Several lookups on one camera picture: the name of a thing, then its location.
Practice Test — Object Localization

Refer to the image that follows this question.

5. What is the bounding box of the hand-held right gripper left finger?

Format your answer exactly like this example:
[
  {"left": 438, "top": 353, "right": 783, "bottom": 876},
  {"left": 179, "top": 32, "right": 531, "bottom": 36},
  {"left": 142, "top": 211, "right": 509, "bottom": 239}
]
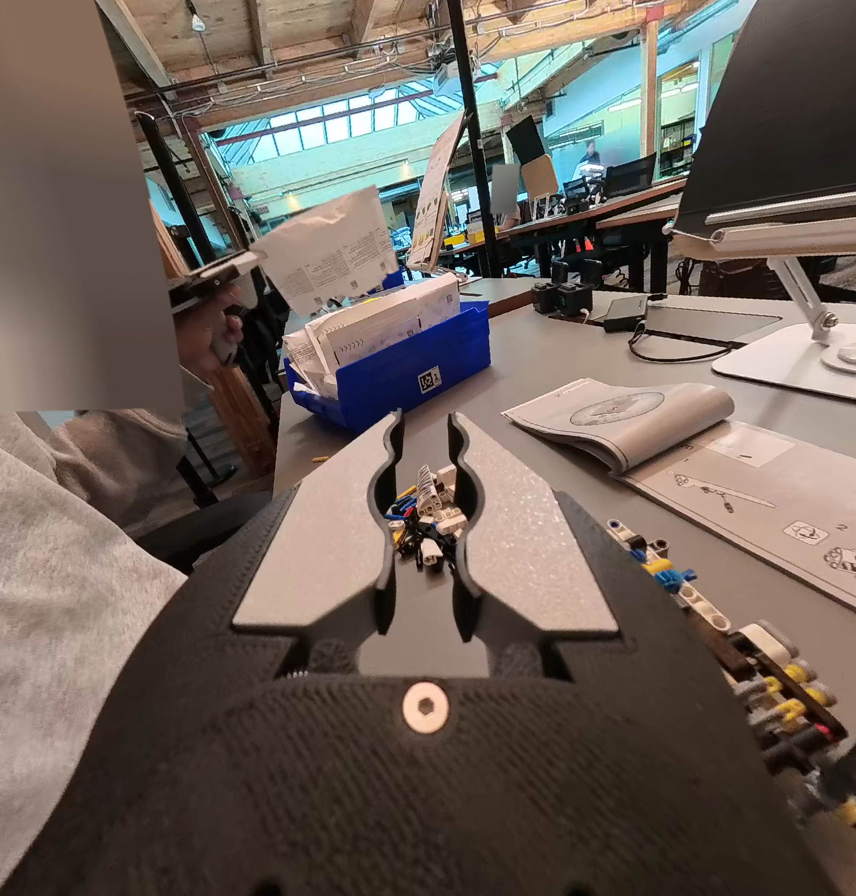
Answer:
[{"left": 231, "top": 409, "right": 407, "bottom": 639}]

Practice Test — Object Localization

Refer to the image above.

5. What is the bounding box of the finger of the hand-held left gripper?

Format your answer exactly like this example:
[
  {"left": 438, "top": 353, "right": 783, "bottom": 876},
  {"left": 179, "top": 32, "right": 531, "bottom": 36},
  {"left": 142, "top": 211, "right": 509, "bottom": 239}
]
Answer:
[
  {"left": 186, "top": 250, "right": 267, "bottom": 284},
  {"left": 168, "top": 276, "right": 243, "bottom": 314}
]

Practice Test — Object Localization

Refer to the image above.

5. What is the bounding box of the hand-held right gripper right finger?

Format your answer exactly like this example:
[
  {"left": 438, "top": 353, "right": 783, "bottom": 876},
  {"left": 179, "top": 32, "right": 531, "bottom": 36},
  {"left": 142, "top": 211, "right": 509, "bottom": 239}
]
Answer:
[{"left": 448, "top": 412, "right": 619, "bottom": 645}]

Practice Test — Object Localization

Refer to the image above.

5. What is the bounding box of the printed white paper bag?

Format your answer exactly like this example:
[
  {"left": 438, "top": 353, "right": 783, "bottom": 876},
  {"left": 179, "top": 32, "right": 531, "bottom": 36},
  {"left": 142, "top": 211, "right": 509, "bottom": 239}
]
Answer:
[{"left": 249, "top": 185, "right": 392, "bottom": 317}]

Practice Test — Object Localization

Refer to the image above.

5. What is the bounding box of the heap of mixed lego pieces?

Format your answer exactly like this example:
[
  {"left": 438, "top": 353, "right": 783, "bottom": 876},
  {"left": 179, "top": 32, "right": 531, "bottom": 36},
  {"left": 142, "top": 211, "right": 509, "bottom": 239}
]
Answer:
[{"left": 382, "top": 462, "right": 471, "bottom": 575}]

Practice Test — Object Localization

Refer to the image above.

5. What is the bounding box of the blue plastic bin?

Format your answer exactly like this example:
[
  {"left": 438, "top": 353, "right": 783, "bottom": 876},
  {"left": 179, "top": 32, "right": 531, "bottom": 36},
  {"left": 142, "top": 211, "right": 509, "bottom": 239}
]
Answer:
[{"left": 283, "top": 301, "right": 492, "bottom": 434}]

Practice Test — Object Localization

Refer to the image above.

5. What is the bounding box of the lego instruction booklet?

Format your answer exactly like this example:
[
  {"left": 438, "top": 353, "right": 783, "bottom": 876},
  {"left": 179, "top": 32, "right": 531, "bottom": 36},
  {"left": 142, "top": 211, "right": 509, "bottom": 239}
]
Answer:
[{"left": 501, "top": 378, "right": 856, "bottom": 624}]

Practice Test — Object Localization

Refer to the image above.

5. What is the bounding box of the partly built lego model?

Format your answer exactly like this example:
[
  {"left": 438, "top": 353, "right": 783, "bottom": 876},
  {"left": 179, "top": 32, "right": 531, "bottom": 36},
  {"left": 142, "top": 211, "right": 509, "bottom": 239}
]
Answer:
[{"left": 606, "top": 518, "right": 856, "bottom": 830}]

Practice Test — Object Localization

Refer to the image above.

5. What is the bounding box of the person's left hand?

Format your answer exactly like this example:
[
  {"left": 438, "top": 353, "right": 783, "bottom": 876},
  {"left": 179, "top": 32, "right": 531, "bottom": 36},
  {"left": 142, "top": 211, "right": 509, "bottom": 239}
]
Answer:
[{"left": 178, "top": 283, "right": 247, "bottom": 372}]

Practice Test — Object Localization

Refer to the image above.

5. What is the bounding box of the black pole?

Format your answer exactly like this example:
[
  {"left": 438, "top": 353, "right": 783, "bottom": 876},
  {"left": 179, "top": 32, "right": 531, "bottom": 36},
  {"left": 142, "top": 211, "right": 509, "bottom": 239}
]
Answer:
[
  {"left": 448, "top": 0, "right": 502, "bottom": 277},
  {"left": 134, "top": 112, "right": 219, "bottom": 267}
]

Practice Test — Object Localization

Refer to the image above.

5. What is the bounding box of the propped board with printed sheet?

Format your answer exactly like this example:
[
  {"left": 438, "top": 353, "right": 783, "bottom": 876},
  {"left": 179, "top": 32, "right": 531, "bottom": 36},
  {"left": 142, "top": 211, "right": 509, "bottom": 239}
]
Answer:
[{"left": 406, "top": 112, "right": 467, "bottom": 274}]

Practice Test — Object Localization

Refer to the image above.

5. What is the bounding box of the black power adapter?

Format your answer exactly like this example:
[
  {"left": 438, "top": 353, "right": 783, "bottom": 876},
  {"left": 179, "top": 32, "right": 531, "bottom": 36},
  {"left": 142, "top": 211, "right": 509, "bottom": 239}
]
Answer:
[{"left": 602, "top": 294, "right": 652, "bottom": 333}]

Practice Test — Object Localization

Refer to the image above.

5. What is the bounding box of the small black propped board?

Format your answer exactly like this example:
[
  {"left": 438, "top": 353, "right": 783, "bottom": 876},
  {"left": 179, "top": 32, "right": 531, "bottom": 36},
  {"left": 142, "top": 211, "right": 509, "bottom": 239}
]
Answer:
[{"left": 505, "top": 115, "right": 562, "bottom": 204}]

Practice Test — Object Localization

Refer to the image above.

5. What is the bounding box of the black wood-edged board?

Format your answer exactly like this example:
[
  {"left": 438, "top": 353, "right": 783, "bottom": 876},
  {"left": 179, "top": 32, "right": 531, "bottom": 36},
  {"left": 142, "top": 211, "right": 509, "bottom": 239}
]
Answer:
[{"left": 669, "top": 0, "right": 856, "bottom": 263}]

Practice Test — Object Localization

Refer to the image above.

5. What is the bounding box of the wooden post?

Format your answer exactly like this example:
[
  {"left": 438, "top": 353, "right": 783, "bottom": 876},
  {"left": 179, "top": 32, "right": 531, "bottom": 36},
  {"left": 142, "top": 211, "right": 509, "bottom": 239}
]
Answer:
[{"left": 148, "top": 199, "right": 278, "bottom": 477}]

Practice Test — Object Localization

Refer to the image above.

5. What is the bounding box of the black braided cable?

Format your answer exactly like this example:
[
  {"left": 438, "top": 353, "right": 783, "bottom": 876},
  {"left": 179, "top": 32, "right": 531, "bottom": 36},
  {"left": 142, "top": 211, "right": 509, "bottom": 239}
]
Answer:
[{"left": 627, "top": 318, "right": 751, "bottom": 365}]

